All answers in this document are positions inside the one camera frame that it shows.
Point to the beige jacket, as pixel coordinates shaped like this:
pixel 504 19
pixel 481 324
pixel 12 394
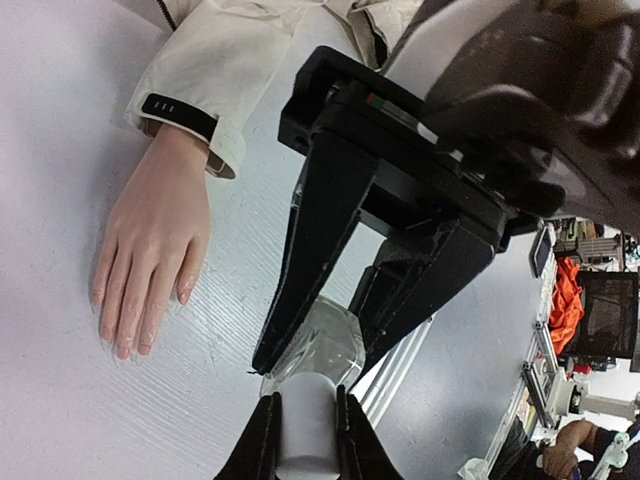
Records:
pixel 222 55

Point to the black background monitor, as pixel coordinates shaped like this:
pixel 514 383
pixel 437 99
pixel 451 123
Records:
pixel 610 324

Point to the aluminium front rail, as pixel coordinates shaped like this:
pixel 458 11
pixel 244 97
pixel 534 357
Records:
pixel 378 387

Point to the person in background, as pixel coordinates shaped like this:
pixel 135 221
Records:
pixel 578 447

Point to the clear nail polish bottle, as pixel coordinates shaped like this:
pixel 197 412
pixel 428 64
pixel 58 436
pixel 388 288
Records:
pixel 328 342

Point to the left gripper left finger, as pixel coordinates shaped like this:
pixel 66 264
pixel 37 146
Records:
pixel 336 179

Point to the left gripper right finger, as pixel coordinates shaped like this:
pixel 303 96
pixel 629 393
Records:
pixel 414 274

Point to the orange cloth in background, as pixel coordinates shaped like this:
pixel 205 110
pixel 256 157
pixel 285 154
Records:
pixel 567 309

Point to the white nail polish cap brush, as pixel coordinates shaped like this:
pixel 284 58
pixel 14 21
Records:
pixel 308 445

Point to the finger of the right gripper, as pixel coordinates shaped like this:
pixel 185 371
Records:
pixel 361 455
pixel 255 454

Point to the mannequin hand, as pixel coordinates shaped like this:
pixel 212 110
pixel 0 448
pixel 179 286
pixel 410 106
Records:
pixel 155 242

